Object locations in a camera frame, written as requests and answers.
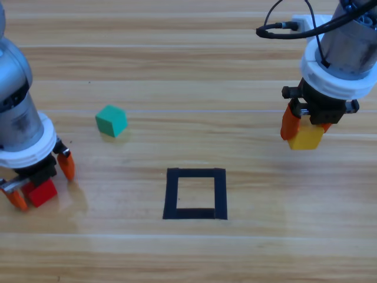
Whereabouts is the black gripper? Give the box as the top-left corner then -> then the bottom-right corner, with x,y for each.
280,79 -> 360,142
0,140 -> 76,212

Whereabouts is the red cube block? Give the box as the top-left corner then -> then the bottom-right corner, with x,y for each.
22,178 -> 58,208

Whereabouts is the yellow cube block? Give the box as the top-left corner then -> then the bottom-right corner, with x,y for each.
287,119 -> 325,151

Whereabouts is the green cube block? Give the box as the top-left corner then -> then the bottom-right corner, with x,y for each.
95,104 -> 128,139

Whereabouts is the black tape square outline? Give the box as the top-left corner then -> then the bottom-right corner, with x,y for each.
162,167 -> 228,221

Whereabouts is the thin black cable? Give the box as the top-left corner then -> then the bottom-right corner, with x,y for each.
264,0 -> 332,69

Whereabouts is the thick black cable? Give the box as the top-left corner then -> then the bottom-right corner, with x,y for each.
255,0 -> 377,41

